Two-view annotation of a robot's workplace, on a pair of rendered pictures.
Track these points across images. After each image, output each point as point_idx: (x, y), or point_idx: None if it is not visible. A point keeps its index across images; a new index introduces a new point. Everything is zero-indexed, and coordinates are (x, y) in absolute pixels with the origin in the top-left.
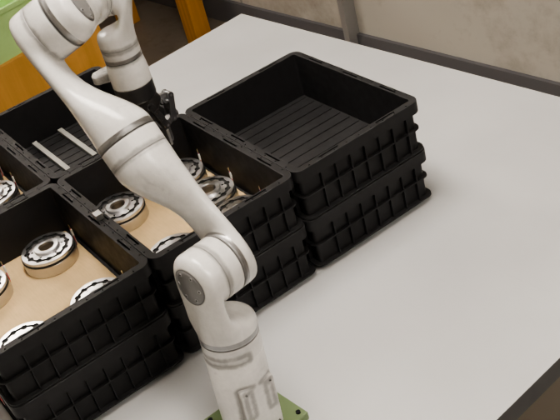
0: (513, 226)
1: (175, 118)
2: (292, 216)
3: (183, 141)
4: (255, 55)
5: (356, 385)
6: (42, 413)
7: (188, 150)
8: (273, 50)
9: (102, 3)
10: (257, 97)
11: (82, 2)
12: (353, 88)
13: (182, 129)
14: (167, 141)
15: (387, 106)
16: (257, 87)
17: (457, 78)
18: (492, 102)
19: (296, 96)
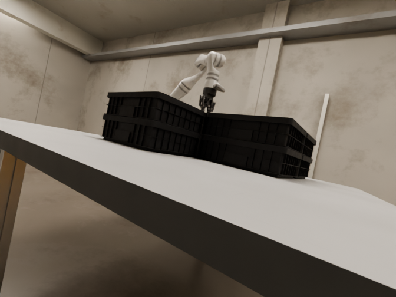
0: (77, 132)
1: (199, 105)
2: None
3: (204, 124)
4: (257, 194)
5: None
6: None
7: (202, 128)
8: (229, 190)
9: (203, 59)
10: (177, 113)
11: (197, 58)
12: (129, 98)
13: (204, 118)
14: (177, 85)
15: (116, 100)
16: (177, 107)
17: (12, 129)
18: (18, 127)
19: (158, 118)
